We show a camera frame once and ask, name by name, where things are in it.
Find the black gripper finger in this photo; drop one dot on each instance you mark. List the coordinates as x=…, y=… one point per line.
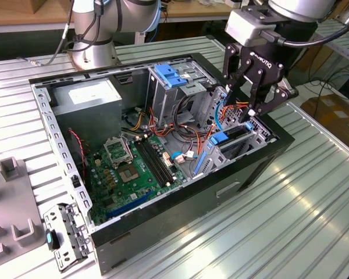
x=257, y=96
x=234, y=90

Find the hard disk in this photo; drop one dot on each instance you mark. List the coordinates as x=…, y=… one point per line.
x=219, y=138

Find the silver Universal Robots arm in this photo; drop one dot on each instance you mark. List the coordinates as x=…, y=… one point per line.
x=133, y=14

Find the metal disk bay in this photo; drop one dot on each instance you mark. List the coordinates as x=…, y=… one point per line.
x=259, y=139

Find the metal drive cage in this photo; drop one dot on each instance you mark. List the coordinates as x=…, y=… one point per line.
x=165, y=101

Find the large labelled cardboard box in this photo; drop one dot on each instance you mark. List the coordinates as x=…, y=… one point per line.
x=331, y=113

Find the black RAM slot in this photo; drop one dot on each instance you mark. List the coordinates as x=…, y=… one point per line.
x=151, y=164
x=158, y=160

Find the green motherboard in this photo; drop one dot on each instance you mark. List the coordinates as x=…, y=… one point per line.
x=145, y=186

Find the CPU socket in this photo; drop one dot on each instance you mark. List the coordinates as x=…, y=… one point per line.
x=128, y=173

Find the black open PC case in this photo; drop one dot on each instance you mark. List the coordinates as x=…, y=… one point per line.
x=177, y=215

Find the grey power supply unit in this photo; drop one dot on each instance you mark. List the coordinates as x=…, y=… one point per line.
x=87, y=116

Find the blue expansion slot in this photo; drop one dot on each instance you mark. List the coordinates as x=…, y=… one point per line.
x=128, y=207

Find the black case latch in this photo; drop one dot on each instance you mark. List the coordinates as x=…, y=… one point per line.
x=75, y=180

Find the small brown box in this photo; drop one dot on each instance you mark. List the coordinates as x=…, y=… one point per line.
x=46, y=5

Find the wooden desk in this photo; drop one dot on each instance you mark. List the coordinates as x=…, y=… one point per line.
x=17, y=14

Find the black clip with blue button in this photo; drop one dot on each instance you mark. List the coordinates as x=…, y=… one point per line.
x=53, y=239

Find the grey parts rack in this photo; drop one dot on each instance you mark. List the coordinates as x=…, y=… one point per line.
x=5, y=203

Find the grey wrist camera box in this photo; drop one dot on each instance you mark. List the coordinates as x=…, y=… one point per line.
x=244, y=27

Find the blue plastic drive bracket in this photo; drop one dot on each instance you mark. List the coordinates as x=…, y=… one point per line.
x=168, y=77

